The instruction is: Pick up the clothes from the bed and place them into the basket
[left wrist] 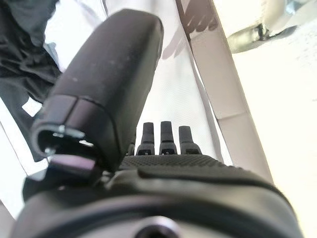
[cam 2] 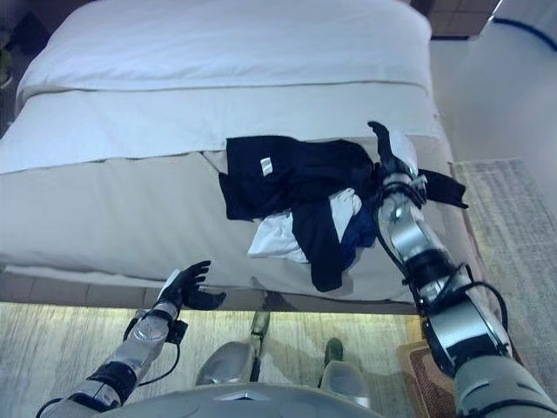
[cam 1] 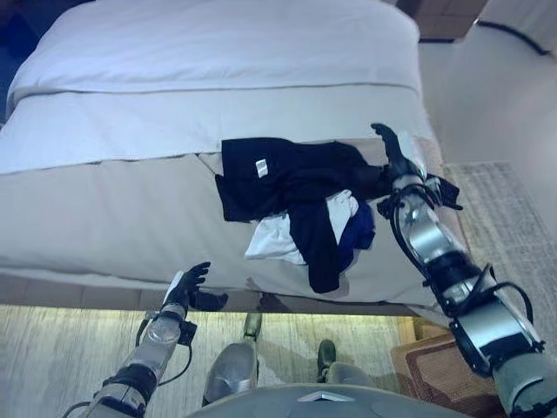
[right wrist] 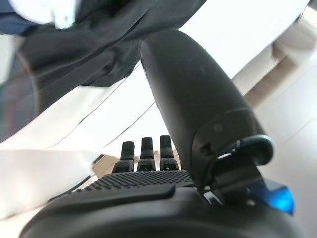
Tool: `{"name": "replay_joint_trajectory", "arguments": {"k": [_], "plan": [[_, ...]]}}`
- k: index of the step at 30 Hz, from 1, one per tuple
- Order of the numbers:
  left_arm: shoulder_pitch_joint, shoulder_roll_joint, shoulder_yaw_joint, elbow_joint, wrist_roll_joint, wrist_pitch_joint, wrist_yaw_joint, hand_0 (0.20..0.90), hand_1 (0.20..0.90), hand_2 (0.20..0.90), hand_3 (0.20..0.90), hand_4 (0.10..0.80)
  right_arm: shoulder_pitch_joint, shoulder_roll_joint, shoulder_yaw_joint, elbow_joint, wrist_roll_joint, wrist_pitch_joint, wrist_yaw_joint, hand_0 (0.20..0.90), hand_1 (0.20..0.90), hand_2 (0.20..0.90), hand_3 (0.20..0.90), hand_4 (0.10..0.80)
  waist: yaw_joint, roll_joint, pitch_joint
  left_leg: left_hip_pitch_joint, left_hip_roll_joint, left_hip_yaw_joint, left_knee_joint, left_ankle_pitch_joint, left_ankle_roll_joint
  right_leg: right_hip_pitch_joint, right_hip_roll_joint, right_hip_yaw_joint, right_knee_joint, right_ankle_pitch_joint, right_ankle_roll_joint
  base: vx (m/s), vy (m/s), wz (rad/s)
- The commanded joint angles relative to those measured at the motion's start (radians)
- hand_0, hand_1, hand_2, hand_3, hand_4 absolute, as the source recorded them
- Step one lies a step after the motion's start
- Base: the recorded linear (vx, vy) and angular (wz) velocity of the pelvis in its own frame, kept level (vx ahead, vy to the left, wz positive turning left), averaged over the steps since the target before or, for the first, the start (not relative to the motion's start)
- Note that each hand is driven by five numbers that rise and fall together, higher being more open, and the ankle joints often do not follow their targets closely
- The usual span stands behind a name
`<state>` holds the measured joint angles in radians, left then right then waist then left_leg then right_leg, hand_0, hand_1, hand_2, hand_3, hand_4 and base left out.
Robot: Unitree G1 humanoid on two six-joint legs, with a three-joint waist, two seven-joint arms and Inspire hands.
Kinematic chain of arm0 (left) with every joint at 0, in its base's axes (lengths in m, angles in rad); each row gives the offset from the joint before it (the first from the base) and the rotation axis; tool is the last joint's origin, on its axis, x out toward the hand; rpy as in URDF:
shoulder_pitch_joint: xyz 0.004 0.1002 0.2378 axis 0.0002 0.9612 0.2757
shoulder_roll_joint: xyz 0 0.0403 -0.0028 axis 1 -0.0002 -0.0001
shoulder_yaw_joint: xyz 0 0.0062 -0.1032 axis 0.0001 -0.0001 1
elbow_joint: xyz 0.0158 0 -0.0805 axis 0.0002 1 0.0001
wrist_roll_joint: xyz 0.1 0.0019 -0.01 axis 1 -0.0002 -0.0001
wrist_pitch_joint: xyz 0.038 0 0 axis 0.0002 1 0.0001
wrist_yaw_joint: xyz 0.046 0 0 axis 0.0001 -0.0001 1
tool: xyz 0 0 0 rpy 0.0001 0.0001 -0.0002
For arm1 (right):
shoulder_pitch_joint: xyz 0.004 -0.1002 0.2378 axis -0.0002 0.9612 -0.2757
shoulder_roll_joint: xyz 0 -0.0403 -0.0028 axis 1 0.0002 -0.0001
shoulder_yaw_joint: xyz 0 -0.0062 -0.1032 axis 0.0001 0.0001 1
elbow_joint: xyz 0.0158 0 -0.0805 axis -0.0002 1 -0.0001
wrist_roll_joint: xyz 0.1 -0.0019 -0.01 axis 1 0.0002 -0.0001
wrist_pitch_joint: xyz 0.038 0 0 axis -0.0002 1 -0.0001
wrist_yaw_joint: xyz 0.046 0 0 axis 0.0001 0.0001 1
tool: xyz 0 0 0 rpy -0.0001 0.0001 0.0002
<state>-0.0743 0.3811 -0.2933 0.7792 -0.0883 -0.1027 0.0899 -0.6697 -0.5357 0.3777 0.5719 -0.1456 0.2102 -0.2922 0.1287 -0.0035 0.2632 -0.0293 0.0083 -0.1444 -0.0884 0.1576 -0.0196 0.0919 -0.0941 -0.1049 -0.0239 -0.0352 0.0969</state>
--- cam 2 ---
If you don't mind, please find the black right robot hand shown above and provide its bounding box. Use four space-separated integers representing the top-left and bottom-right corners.
367 120 419 183

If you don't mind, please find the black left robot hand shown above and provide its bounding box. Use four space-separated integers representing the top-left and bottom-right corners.
157 260 227 312

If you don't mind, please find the bed with beige sheet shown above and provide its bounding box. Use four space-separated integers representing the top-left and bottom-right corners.
0 0 493 315

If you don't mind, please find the brown woven basket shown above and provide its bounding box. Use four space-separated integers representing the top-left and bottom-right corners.
395 337 457 418

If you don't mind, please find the silver left robot leg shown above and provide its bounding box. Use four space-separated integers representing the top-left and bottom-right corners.
195 310 272 388

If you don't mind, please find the silver robot leg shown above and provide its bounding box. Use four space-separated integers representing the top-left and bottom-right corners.
317 337 367 393
195 310 272 388

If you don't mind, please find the blue garment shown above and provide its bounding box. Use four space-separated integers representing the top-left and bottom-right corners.
340 203 379 262

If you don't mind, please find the black shirt with white label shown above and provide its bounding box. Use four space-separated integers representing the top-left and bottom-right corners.
218 136 470 293

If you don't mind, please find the white garment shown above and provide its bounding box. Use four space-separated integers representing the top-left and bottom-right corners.
247 187 363 265

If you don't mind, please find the grey robot torso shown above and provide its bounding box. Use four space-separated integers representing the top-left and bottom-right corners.
93 381 456 418

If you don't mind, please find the grey patterned rug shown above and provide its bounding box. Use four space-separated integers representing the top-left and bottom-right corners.
447 157 557 362

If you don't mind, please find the brown wooden headboard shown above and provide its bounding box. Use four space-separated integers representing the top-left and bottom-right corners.
411 0 501 43

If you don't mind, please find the silver right robot leg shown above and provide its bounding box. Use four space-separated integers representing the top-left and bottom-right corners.
317 337 367 393

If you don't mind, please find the white duvet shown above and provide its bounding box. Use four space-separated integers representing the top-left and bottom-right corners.
0 0 441 174

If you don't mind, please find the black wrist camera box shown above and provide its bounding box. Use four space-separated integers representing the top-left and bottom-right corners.
168 320 189 346

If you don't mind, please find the blue hose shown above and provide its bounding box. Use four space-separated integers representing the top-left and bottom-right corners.
490 3 557 54

